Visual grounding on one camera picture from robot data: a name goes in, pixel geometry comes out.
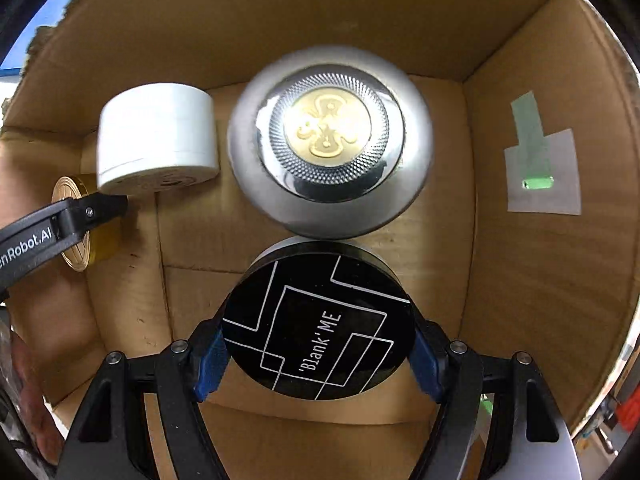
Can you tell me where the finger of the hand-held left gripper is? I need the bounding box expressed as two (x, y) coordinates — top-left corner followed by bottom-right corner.
(0, 194), (129, 295)

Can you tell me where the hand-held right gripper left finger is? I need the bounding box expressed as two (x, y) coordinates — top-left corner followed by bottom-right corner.
(56, 316), (232, 480)

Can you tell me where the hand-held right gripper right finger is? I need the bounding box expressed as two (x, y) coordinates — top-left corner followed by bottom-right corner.
(409, 307), (574, 480)

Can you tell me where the gold round tin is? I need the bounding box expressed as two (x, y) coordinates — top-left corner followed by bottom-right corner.
(52, 174), (127, 273)

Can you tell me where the black round compact case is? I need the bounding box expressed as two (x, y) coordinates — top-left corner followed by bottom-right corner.
(222, 239), (417, 402)

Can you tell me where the white round jar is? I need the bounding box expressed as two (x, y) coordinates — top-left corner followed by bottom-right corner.
(96, 83), (221, 196)

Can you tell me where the silver round jar gold emblem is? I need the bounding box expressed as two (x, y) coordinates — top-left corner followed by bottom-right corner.
(227, 46), (435, 239)

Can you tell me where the cardboard box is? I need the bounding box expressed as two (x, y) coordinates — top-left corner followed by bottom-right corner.
(0, 0), (640, 480)

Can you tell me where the white label with green tape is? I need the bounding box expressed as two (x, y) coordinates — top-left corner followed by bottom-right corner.
(504, 91), (583, 216)

